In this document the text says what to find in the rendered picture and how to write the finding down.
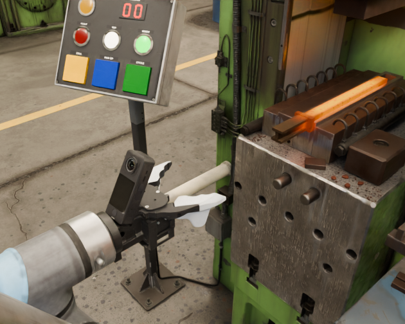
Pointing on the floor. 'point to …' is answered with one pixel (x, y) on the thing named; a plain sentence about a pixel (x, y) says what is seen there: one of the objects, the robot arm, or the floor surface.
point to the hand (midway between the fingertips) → (197, 175)
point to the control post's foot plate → (142, 285)
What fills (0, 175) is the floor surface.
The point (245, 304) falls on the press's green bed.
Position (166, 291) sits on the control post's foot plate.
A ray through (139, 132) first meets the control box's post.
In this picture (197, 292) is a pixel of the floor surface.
